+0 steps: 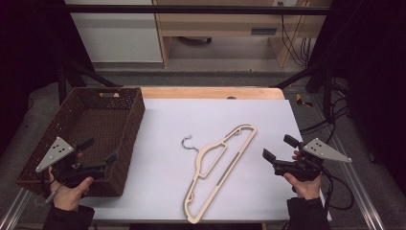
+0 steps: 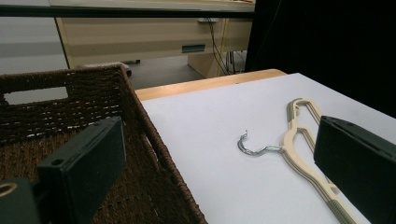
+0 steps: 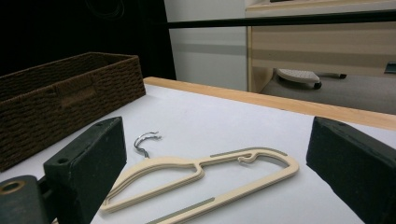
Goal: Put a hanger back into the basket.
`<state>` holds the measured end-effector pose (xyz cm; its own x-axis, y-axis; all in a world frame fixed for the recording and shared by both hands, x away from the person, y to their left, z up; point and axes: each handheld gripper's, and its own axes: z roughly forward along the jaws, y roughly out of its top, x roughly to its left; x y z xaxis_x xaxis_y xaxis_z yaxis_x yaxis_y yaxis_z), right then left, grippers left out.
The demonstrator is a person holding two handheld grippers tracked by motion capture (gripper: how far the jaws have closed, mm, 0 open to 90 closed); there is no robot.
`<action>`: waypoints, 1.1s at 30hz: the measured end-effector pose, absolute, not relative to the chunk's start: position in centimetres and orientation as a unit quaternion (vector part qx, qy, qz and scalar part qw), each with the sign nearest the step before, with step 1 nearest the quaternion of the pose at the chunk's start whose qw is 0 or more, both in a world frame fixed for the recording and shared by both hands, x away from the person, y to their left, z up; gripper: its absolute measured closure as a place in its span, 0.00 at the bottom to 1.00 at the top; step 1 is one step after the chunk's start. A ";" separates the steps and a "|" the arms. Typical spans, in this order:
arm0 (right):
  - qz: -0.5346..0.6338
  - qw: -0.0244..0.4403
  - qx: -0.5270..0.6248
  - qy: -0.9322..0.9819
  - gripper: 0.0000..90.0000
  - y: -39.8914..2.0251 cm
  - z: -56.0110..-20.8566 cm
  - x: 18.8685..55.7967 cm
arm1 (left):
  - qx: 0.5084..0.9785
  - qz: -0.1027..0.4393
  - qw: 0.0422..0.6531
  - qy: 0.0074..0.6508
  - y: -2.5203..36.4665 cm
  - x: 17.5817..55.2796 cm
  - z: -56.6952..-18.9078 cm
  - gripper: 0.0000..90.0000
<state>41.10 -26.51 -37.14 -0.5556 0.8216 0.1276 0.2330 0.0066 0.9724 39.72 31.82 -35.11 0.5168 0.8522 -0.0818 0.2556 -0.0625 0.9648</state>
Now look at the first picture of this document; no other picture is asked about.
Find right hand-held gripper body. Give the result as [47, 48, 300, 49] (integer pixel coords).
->
[273, 137, 352, 182]

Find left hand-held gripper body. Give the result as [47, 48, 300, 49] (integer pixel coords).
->
[35, 136, 108, 188]

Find brown woven basket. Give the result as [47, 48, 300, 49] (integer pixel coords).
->
[15, 86, 147, 197]

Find person's right hand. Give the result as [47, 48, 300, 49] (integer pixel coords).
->
[282, 172, 323, 201]

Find person's left hand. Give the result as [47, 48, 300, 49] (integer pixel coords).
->
[47, 168, 95, 212]

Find white table sheet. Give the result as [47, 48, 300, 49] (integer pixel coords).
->
[61, 98, 333, 223]

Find yellow and black floor scrap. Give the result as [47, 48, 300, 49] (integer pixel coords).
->
[295, 93, 314, 108]

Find black metal stand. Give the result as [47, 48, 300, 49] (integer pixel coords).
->
[273, 59, 335, 120]
[56, 59, 124, 104]

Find white cabinet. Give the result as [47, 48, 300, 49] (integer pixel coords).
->
[64, 0, 164, 63]

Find light wooden desk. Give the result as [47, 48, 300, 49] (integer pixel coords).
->
[152, 0, 330, 69]

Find bundle of black floor cables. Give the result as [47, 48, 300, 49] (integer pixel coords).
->
[299, 78, 350, 136]

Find left gripper cable with plug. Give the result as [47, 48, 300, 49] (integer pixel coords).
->
[40, 178, 65, 205]

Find black floor cable loop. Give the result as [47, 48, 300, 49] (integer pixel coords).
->
[324, 121, 356, 212]

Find aluminium rail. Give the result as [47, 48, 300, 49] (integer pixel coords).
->
[0, 187, 33, 230]
[309, 93, 386, 230]

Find hanging black wall cables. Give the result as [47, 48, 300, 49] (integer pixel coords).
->
[278, 1, 313, 67]

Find black horizontal frame bar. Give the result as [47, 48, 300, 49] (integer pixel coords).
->
[63, 4, 331, 16]

